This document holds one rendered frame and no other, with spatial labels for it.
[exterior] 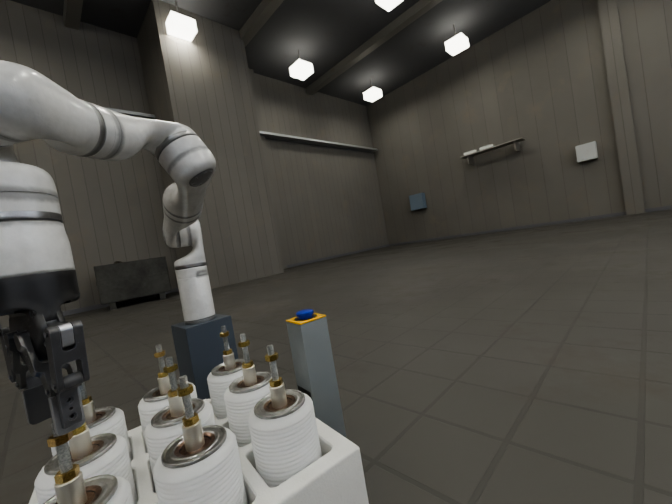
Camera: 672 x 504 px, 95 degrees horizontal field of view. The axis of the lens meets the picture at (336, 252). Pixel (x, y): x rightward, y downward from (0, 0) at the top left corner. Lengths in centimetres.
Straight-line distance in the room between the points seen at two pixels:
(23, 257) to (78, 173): 701
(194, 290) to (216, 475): 67
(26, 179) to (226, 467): 37
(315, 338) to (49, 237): 49
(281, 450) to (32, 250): 36
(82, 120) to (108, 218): 679
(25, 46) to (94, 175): 227
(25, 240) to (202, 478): 31
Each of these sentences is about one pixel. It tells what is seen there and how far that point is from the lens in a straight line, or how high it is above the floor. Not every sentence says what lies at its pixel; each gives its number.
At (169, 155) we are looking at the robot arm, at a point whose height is 68.
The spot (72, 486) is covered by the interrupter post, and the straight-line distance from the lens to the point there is 47.
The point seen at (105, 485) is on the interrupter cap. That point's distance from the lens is 49.
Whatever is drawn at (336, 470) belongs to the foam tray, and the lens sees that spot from 51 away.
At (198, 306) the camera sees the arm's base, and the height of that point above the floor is 35.
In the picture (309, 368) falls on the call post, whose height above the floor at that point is 21.
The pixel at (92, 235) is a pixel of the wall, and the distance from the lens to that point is 719.
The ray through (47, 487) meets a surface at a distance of 57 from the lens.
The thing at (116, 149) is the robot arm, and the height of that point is 65.
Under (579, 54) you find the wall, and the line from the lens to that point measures 1029.
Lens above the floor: 47
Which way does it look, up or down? 2 degrees down
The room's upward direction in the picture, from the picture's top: 9 degrees counter-clockwise
